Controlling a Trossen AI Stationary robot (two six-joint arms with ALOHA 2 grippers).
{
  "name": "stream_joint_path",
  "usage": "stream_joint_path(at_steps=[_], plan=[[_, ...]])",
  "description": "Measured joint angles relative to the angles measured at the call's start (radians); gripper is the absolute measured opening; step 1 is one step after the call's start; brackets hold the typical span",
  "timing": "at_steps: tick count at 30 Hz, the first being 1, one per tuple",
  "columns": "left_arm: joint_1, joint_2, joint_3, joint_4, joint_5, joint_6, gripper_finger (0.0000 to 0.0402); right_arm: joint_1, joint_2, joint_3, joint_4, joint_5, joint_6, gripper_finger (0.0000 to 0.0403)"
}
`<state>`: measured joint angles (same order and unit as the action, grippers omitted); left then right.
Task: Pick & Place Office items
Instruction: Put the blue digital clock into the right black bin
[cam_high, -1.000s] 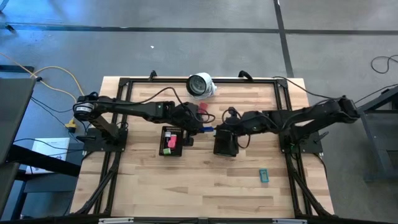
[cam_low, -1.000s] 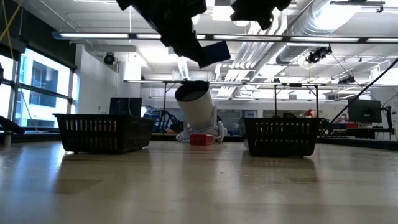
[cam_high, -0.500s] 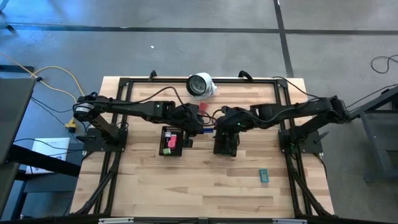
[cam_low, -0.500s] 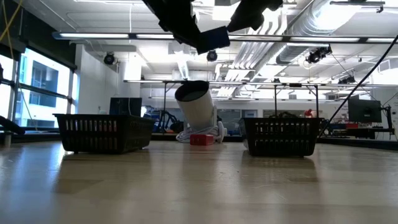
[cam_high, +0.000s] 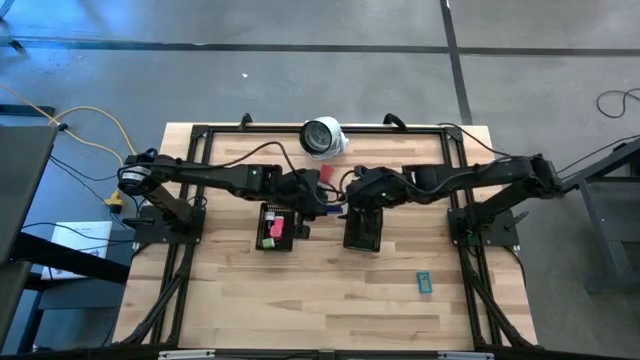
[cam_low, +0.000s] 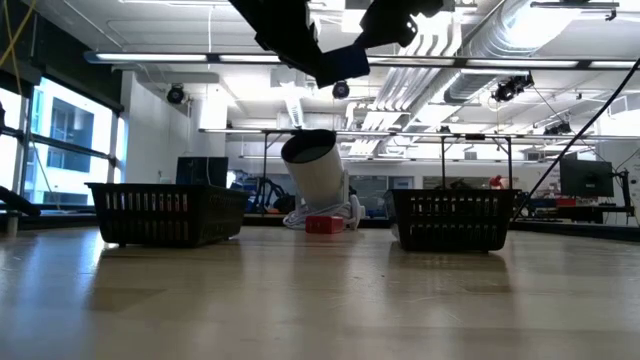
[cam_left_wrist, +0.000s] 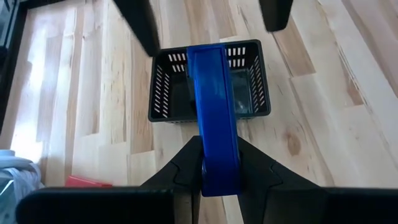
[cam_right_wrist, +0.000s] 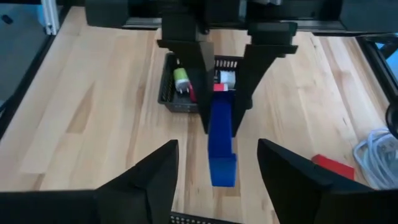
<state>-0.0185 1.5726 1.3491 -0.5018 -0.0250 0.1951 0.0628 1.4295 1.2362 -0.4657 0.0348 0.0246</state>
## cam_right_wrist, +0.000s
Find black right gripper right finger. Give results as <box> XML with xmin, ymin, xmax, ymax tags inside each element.
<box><xmin>257</xmin><ymin>139</ymin><xmax>398</xmax><ymax>224</ymax></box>

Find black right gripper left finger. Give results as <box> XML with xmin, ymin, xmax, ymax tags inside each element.
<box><xmin>0</xmin><ymin>139</ymin><xmax>180</xmax><ymax>224</ymax></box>

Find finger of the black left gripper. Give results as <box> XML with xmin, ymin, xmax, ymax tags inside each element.
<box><xmin>157</xmin><ymin>12</ymin><xmax>215</xmax><ymax>134</ymax></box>
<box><xmin>231</xmin><ymin>22</ymin><xmax>299</xmax><ymax>138</ymax></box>

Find green white plug adapter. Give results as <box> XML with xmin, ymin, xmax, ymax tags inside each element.
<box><xmin>172</xmin><ymin>67</ymin><xmax>191</xmax><ymax>95</ymax></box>

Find small pink white adapter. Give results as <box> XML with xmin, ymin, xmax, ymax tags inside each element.
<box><xmin>214</xmin><ymin>70</ymin><xmax>236</xmax><ymax>85</ymax></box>

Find pink red plug adapter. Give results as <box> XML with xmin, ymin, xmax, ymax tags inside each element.
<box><xmin>187</xmin><ymin>82</ymin><xmax>230</xmax><ymax>103</ymax></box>

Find blue block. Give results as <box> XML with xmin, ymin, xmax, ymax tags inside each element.
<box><xmin>207</xmin><ymin>92</ymin><xmax>238</xmax><ymax>188</ymax></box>

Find red block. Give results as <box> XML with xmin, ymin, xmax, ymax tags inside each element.
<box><xmin>310</xmin><ymin>153</ymin><xmax>356</xmax><ymax>181</ymax></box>

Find black mesh basket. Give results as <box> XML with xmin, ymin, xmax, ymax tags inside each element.
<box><xmin>157</xmin><ymin>52</ymin><xmax>246</xmax><ymax>113</ymax></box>
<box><xmin>169</xmin><ymin>211</ymin><xmax>246</xmax><ymax>224</ymax></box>

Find white cylindrical security camera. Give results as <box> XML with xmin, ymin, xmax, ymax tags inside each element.
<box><xmin>352</xmin><ymin>101</ymin><xmax>398</xmax><ymax>191</ymax></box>

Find silver aluminium bracket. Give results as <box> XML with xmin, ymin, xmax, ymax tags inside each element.
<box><xmin>41</xmin><ymin>0</ymin><xmax>60</xmax><ymax>35</ymax></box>

